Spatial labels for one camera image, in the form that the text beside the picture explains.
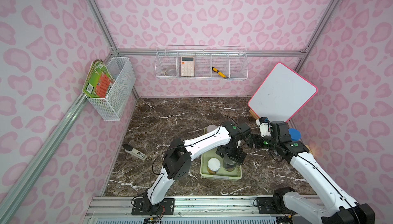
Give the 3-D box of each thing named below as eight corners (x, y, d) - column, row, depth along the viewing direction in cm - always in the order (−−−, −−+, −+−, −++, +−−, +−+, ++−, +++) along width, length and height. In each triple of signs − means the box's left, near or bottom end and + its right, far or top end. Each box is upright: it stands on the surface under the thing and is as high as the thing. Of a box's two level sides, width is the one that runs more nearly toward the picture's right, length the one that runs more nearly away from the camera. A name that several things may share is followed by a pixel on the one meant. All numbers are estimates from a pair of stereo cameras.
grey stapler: (124, 150, 95) (121, 146, 91) (128, 145, 97) (125, 142, 93) (143, 162, 90) (141, 159, 86) (147, 157, 92) (145, 154, 88)
